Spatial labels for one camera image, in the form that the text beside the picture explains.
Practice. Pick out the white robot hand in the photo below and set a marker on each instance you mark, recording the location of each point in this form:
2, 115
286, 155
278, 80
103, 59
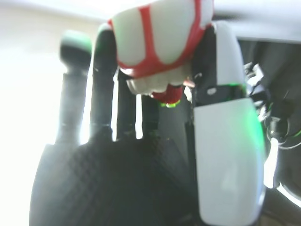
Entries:
113, 183

